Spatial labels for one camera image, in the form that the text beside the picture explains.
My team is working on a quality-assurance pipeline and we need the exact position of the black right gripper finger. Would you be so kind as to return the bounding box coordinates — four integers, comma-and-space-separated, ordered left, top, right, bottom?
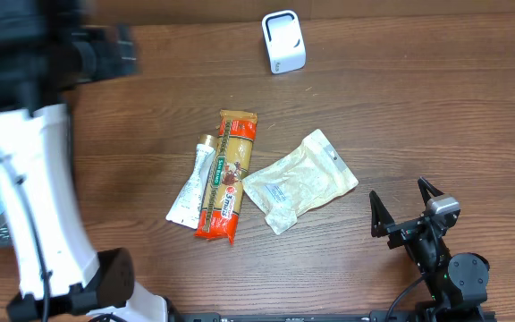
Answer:
418, 177, 444, 205
369, 191, 395, 237

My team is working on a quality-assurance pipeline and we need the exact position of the beige resealable pouch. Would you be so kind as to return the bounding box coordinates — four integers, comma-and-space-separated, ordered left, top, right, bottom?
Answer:
242, 129, 359, 235

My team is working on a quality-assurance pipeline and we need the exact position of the orange spaghetti package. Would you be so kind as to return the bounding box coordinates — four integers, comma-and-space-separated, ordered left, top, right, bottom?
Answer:
194, 110, 258, 242

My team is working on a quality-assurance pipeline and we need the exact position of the white tube with gold cap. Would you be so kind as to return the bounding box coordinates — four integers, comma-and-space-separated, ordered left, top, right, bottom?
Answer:
165, 134, 217, 229

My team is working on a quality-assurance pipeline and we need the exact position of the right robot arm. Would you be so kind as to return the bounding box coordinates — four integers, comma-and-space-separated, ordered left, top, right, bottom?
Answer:
369, 177, 496, 321

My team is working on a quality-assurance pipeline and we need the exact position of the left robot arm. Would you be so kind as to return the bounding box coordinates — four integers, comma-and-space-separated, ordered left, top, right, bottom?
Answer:
0, 0, 169, 321

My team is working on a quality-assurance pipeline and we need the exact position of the white barcode scanner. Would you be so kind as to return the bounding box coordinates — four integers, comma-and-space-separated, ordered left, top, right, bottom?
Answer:
261, 10, 307, 74

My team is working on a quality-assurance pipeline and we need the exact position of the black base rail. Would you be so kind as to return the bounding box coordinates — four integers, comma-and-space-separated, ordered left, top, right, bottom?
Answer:
168, 310, 498, 322

